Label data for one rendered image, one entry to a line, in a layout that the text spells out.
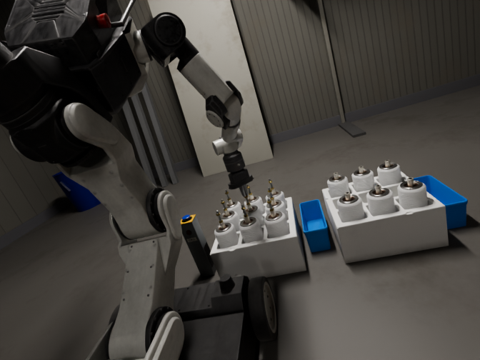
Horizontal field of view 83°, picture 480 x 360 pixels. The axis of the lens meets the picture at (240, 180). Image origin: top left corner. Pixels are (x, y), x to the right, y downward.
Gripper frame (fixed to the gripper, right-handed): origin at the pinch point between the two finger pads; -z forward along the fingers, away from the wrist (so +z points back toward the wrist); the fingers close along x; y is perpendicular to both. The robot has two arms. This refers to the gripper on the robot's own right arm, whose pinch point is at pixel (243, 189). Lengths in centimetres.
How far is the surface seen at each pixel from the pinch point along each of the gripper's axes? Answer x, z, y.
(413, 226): -41, -24, 52
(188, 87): -50, 62, -188
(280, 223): -2.6, -13.0, 21.0
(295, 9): -185, 102, -154
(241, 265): 17.1, -27.1, 11.8
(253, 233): 7.5, -14.6, 14.2
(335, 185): -38.7, -12.4, 17.0
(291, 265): -0.5, -31.9, 23.7
